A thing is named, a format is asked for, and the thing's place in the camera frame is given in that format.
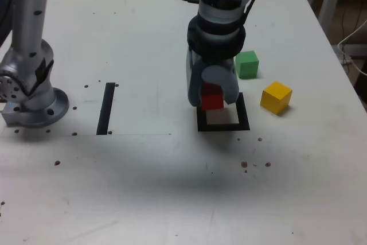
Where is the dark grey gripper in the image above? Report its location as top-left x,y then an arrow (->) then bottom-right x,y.
185,46 -> 240,108

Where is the red cube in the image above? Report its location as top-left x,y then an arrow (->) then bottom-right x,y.
200,83 -> 224,111

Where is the green cube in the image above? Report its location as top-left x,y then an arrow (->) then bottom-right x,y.
235,50 -> 260,80

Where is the yellow cube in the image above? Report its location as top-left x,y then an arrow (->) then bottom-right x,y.
260,81 -> 293,115

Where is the black tape square outline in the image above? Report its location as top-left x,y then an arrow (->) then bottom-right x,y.
196,92 -> 251,132

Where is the black tape strip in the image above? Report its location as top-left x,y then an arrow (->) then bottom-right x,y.
96,82 -> 116,136

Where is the white cable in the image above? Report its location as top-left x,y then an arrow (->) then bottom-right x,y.
337,18 -> 367,75

